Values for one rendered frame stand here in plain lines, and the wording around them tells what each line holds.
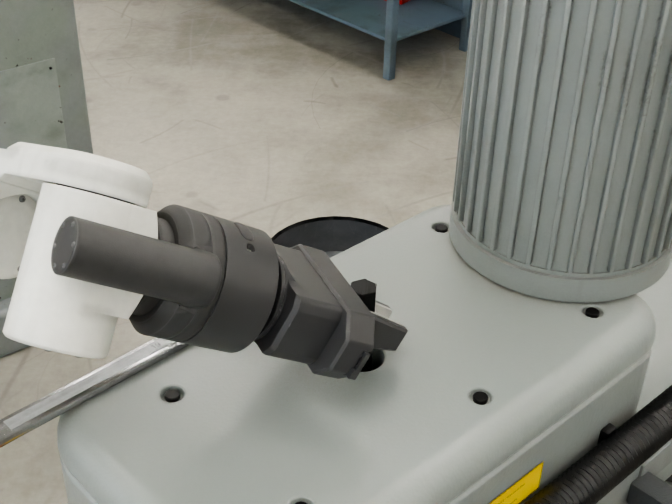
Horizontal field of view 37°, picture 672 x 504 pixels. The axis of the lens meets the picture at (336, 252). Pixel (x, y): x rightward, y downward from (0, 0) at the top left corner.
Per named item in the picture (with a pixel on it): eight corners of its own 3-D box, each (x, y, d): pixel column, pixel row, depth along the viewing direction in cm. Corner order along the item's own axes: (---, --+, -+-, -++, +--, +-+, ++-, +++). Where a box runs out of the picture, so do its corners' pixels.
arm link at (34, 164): (140, 317, 63) (16, 280, 71) (176, 180, 64) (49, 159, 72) (56, 301, 58) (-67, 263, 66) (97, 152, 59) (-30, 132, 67)
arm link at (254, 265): (268, 318, 81) (135, 287, 74) (325, 218, 78) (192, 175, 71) (332, 420, 71) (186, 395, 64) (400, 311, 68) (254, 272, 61)
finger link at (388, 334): (387, 351, 78) (324, 337, 74) (408, 318, 77) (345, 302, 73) (396, 364, 77) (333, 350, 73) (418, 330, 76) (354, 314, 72)
